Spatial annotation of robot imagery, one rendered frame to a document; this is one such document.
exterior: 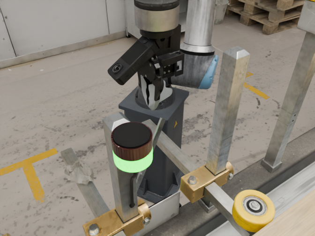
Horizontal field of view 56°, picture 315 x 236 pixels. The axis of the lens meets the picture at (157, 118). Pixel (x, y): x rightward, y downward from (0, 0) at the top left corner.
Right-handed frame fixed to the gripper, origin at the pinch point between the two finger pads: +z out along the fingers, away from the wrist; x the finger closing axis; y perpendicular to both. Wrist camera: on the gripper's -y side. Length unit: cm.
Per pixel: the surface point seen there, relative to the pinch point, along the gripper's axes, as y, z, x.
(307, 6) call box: 31.0, -22.7, -14.5
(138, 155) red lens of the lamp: -17.1, -13.6, -24.3
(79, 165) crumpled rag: -19.8, 10.1, 0.8
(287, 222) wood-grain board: 7.2, 7.5, -37.5
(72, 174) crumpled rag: -22.2, 10.5, -0.5
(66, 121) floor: 7, 98, 130
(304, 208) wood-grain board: 12.7, 7.5, -37.5
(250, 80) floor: 167, 98, 94
